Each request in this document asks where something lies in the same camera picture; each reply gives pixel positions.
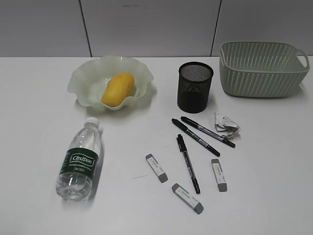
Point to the black marker pen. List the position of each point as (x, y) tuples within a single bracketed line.
[(203, 129), (183, 128), (183, 150)]

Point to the yellow mango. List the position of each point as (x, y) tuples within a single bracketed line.
[(118, 89)]

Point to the grey white eraser front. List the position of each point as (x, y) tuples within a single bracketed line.
[(187, 198)]

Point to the waste paper ball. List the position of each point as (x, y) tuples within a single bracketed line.
[(226, 126)]

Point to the green plastic woven basket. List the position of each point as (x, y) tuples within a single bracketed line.
[(261, 69)]

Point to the black mesh pen holder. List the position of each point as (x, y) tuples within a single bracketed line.
[(194, 86)]

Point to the grey white eraser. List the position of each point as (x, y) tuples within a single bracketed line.
[(219, 175), (156, 168), (187, 198)]

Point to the clear plastic water bottle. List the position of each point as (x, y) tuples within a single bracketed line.
[(74, 182)]

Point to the translucent wavy glass plate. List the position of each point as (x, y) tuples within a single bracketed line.
[(89, 81)]

